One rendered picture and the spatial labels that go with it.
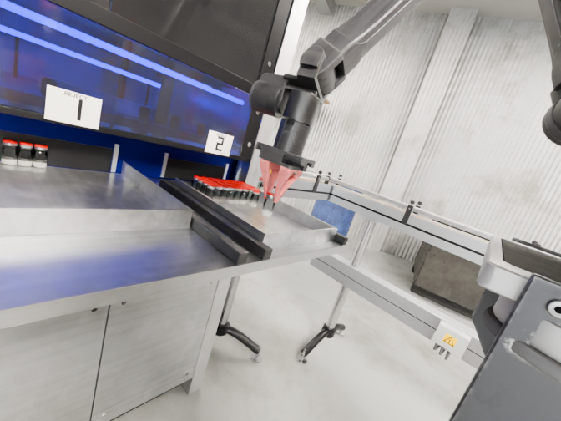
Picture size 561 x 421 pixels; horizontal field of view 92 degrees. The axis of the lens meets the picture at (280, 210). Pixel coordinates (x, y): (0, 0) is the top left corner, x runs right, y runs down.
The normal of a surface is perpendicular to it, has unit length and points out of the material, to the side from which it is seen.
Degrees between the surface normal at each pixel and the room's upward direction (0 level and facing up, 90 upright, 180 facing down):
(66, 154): 90
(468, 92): 90
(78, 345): 90
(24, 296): 0
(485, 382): 90
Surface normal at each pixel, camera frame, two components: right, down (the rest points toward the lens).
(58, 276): 0.29, -0.93
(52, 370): 0.71, 0.37
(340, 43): -0.28, -0.17
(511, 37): -0.42, 0.10
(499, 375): -0.62, 0.00
